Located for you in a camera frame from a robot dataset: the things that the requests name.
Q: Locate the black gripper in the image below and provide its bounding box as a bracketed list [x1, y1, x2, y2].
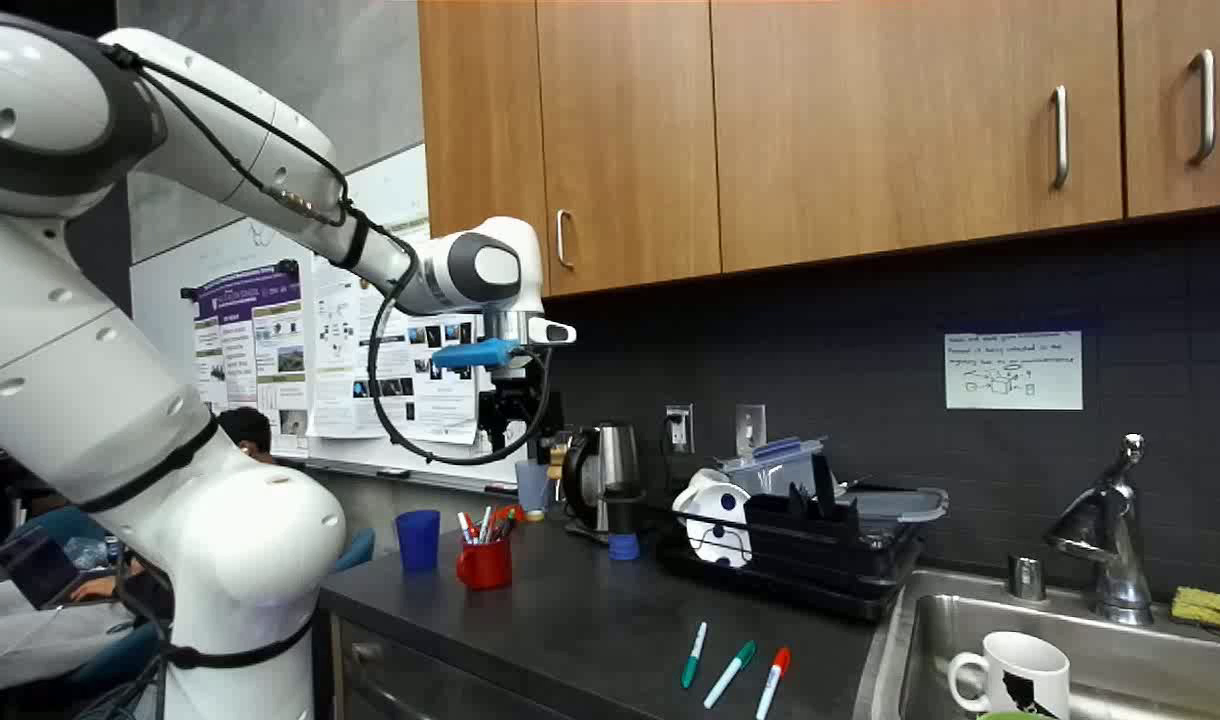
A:
[483, 363, 556, 461]

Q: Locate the light blue translucent cup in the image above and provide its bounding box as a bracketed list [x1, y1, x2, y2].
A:
[511, 455, 556, 522]

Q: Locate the blue plastic cup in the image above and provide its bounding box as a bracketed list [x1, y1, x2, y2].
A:
[395, 507, 444, 582]

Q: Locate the steel electric kettle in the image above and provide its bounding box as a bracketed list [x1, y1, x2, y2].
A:
[560, 419, 645, 548]

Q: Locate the red enamel mug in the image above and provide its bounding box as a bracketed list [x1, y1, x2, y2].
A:
[453, 536, 515, 598]

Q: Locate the blue chair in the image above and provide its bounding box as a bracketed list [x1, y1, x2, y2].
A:
[333, 524, 378, 582]

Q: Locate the white plate blue dot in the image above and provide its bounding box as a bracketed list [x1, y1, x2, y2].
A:
[666, 463, 758, 576]

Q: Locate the seated dark haired person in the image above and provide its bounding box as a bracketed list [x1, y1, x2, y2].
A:
[0, 405, 276, 695]

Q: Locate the grey counter cabinet front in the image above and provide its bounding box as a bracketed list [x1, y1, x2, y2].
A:
[321, 606, 583, 720]

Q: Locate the blue lidded clear container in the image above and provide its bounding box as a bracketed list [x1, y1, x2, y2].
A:
[718, 437, 830, 505]

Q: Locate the white whiteboard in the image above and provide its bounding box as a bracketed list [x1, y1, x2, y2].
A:
[124, 139, 533, 500]

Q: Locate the purple header poster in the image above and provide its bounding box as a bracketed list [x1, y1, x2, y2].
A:
[184, 255, 312, 454]

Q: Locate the red capped white marker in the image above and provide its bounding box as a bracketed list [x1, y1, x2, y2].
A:
[752, 645, 795, 720]

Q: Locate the grey plastic tray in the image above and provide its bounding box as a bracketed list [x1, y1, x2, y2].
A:
[842, 484, 952, 531]

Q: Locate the dark laptop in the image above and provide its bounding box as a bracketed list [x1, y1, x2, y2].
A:
[0, 531, 87, 613]

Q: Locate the wide brown wooden cabinet door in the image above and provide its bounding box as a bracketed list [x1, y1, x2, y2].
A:
[706, 0, 1129, 278]

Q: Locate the small metal sink knob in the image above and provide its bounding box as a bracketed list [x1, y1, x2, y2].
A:
[1006, 554, 1047, 599]

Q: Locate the white black ceramic mug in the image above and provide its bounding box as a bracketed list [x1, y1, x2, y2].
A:
[945, 628, 1074, 720]

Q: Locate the chrome sink faucet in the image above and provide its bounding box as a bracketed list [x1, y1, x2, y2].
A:
[1043, 427, 1160, 633]

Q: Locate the stainless steel sink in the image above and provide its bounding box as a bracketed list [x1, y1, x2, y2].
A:
[853, 564, 1220, 720]

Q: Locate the yellow sponge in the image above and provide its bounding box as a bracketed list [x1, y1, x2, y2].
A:
[1169, 586, 1220, 642]

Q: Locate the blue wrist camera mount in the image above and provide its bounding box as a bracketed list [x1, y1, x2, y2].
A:
[427, 338, 534, 378]

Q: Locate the wall power outlet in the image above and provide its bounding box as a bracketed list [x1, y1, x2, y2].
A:
[733, 401, 773, 463]
[665, 401, 701, 455]

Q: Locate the silver cabinet handle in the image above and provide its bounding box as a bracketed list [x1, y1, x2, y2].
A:
[1185, 46, 1220, 167]
[552, 205, 578, 278]
[1047, 81, 1074, 194]

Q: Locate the white wall sign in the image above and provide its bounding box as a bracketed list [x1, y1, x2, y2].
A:
[939, 327, 1086, 416]

